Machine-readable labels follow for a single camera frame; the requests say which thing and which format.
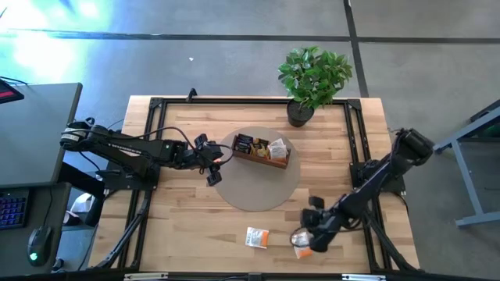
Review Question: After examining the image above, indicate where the silver metal bracket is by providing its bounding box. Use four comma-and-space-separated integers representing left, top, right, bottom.
123, 272, 169, 281
341, 272, 387, 281

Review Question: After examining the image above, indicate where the grey metal table frame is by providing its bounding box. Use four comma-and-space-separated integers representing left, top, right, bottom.
433, 99, 500, 229

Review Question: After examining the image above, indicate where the green leafy plant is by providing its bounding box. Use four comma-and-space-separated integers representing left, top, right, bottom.
277, 45, 354, 111

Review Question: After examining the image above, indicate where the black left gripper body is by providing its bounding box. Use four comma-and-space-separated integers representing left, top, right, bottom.
182, 140, 226, 169

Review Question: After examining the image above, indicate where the white bag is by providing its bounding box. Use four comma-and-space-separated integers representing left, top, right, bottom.
72, 193, 95, 214

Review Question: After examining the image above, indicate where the black plant pot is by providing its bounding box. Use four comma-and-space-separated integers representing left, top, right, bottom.
286, 98, 316, 129

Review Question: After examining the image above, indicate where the black computer mouse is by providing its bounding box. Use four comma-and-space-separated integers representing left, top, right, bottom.
26, 225, 54, 268

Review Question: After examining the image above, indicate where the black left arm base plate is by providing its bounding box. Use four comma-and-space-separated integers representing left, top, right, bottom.
95, 162, 162, 192

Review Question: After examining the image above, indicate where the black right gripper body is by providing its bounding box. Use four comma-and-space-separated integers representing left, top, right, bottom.
299, 208, 335, 235

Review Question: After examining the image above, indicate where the black keyboard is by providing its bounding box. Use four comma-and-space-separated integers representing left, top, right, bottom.
0, 188, 31, 231

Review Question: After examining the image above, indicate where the wooden three-compartment tray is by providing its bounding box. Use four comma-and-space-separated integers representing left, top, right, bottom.
230, 132, 292, 170

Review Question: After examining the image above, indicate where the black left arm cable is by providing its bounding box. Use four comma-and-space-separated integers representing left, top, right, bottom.
144, 125, 234, 167

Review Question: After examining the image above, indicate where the grey desk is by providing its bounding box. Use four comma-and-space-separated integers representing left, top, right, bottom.
0, 81, 84, 189

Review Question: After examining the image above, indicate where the round grey table mat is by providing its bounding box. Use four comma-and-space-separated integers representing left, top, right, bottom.
213, 125, 302, 213

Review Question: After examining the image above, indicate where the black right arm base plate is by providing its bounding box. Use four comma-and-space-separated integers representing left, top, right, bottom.
349, 159, 407, 194

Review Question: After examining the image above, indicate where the black monitor with red screen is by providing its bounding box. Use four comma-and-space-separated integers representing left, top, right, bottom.
0, 77, 25, 105

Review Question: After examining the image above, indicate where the black aluminium table frame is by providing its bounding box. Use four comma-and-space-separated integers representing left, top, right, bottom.
87, 95, 421, 274

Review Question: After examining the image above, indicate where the dark lower desk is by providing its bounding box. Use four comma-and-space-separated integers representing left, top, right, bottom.
0, 181, 73, 279

